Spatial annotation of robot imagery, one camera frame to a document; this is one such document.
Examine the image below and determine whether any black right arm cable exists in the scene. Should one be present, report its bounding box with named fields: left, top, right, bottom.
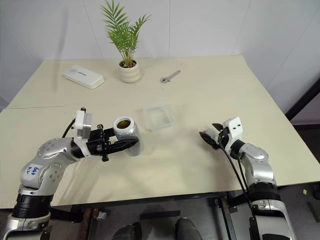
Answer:
left=216, top=133, right=256, bottom=240

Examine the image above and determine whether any black slanted beam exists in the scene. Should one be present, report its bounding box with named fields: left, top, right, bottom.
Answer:
left=284, top=74, right=320, bottom=124

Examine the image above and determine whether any silver adjustable wrench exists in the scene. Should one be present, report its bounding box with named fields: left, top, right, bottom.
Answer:
left=159, top=70, right=181, bottom=85

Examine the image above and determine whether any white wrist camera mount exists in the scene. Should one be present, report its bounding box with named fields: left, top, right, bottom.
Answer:
left=220, top=116, right=243, bottom=152
left=70, top=107, right=93, bottom=156

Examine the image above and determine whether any white flat rectangular case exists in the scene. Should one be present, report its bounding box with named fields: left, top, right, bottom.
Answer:
left=62, top=64, right=106, bottom=90

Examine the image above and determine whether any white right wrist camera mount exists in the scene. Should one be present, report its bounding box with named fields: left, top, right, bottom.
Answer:
left=220, top=116, right=243, bottom=152

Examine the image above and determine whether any silver jar with white neck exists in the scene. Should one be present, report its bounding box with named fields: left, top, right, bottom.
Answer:
left=112, top=116, right=145, bottom=158

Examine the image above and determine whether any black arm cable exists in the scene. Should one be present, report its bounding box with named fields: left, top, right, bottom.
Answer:
left=216, top=133, right=256, bottom=240
left=61, top=118, right=77, bottom=139

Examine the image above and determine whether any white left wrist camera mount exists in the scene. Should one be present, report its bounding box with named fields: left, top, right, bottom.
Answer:
left=70, top=107, right=93, bottom=156

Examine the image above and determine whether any dark rounded shape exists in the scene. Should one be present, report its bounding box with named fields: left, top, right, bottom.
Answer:
left=109, top=221, right=143, bottom=240
left=174, top=216, right=204, bottom=240

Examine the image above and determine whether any clear plastic box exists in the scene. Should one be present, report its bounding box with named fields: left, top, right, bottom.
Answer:
left=142, top=101, right=176, bottom=132

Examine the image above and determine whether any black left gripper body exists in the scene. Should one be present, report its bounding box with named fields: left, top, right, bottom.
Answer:
left=86, top=123, right=113, bottom=163

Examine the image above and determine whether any green palm plant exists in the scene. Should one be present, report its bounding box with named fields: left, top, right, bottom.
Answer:
left=100, top=0, right=152, bottom=68

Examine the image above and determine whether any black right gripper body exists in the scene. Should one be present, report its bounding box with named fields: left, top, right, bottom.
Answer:
left=216, top=126, right=231, bottom=151

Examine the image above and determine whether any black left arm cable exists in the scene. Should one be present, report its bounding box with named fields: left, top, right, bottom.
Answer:
left=61, top=118, right=77, bottom=139

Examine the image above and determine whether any black table frame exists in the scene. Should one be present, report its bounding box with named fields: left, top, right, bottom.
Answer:
left=48, top=189, right=253, bottom=240

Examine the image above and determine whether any white ribbed plant pot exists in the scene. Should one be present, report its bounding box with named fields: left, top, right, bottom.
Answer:
left=118, top=59, right=142, bottom=84

